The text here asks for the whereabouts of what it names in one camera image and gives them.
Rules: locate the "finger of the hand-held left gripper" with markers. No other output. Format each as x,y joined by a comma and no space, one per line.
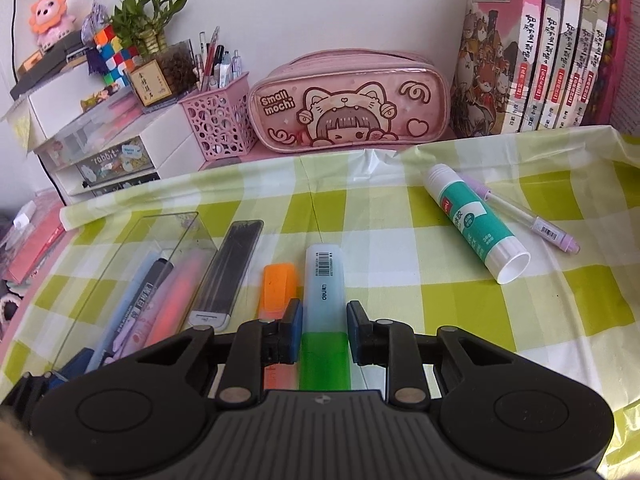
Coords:
70,367

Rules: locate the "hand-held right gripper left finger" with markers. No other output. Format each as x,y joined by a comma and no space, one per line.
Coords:
291,330

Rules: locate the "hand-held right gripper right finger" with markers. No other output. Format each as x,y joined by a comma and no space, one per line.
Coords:
357,330

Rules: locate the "orange highlighter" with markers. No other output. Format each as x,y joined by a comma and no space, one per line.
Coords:
277,290

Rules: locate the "green highlighter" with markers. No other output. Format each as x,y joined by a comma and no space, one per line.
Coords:
322,290

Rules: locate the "purple cartoon pen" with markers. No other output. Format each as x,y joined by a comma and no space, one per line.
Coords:
119,346

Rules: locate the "grey-blue highlighter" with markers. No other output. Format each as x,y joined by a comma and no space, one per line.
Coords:
117,320

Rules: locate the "clear plastic box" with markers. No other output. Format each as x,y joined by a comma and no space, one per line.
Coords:
95,285

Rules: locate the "grey pencil lead case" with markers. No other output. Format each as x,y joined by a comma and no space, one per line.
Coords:
225,275

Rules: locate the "pink highlighter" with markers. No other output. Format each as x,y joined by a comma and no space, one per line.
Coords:
175,300

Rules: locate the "black marker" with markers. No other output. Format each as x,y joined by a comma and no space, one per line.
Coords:
160,266

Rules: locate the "white and green glue stick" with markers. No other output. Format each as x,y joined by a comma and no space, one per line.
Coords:
465,215

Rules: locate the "thin purple pen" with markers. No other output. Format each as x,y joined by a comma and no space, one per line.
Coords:
550,232

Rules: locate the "green checked tablecloth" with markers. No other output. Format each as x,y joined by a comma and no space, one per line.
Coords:
400,260

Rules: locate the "pile of pink notebooks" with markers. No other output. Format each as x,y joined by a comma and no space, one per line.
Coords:
35,245

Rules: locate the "pink perforated pen holder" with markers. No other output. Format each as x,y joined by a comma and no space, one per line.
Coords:
217,120

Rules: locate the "white drawer organizer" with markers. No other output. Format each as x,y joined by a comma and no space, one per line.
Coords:
150,155

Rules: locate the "pink cartoon pencil case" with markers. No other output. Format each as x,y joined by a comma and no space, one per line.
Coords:
350,105

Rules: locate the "clear plastic container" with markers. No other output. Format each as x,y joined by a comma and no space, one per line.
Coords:
95,125

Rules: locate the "white storage box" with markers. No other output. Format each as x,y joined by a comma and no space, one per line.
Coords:
50,105

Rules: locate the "small colourful toy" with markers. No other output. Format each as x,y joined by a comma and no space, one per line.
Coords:
100,97

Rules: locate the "bunch of pens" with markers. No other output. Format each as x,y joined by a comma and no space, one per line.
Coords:
217,60

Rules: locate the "glass vase with label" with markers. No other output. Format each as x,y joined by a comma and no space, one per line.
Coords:
160,80

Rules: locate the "dark grey box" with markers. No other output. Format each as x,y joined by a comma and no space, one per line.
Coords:
45,67

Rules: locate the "pink-spine illustrated book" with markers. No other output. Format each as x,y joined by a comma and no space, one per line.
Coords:
495,50

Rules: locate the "colourful puzzle cube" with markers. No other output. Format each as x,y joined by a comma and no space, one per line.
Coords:
117,55

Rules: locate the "blue-spine book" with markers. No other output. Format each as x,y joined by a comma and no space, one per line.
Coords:
552,50

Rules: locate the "green bamboo plant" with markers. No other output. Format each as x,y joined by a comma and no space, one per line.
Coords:
145,15

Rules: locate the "purple tassel charm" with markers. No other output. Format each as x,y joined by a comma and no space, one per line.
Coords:
95,20

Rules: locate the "light-spine book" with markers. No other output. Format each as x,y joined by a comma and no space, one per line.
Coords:
595,55
572,55

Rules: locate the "pink and orange lion toy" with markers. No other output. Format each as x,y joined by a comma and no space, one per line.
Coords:
50,17

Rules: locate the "pink slipcase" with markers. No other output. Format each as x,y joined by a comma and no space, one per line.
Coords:
620,50

